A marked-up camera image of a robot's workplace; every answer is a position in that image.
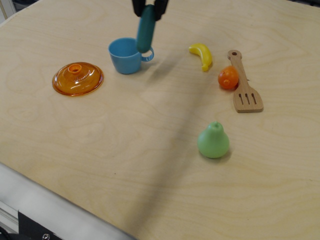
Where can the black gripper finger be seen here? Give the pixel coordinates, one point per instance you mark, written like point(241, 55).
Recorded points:
point(160, 7)
point(138, 7)

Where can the dark green toy cucumber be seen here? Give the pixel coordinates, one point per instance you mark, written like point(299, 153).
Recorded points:
point(146, 29)

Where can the blue plastic cup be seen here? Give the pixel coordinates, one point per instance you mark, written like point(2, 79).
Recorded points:
point(125, 57)

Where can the yellow toy banana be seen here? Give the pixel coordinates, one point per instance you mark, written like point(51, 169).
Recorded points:
point(204, 53)

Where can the orange transparent pot lid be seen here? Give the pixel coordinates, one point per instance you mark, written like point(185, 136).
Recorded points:
point(77, 79)

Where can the orange toy fruit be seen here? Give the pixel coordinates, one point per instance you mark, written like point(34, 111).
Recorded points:
point(228, 78)

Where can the wooden slotted spatula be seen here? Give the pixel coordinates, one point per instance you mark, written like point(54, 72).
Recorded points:
point(245, 99)

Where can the green toy pear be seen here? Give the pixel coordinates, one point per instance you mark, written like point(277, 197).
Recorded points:
point(213, 142)

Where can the black bracket with screw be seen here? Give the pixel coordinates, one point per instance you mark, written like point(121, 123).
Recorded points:
point(30, 228)

